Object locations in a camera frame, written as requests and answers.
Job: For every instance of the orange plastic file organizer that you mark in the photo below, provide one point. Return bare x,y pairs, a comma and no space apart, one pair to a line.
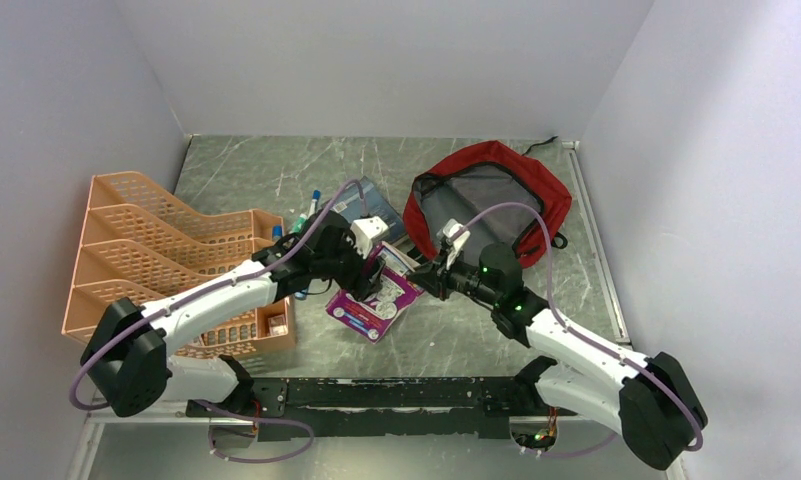
141,242

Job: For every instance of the red student backpack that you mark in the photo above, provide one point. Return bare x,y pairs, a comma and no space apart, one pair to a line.
475,178

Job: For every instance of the small pink box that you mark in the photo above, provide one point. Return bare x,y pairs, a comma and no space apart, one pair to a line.
277,325

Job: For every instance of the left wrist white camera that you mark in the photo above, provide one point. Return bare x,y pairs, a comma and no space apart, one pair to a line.
368,232

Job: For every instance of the dark blue notebook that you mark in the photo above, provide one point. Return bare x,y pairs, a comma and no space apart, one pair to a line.
351,207

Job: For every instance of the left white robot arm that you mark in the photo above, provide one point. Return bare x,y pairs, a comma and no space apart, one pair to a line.
131,358

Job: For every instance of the aluminium frame rail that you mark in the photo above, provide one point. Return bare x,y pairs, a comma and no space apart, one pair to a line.
540,437

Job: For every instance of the purple sticker book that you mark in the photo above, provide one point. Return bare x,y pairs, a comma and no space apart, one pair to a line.
373,317

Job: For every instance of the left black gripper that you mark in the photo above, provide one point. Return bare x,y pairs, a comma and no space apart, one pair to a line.
357,283

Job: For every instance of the wrist white camera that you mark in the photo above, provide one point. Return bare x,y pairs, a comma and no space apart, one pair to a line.
456,236
368,232

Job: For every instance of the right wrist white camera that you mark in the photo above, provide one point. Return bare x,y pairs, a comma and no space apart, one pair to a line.
456,236

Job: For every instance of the blue tipped white marker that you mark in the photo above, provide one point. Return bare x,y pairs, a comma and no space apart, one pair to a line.
314,203

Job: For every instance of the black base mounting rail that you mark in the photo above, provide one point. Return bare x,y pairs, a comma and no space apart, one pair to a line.
489,407

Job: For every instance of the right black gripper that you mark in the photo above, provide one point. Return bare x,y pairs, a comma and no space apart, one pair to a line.
436,275

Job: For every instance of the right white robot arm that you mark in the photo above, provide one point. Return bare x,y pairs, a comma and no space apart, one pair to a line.
647,400

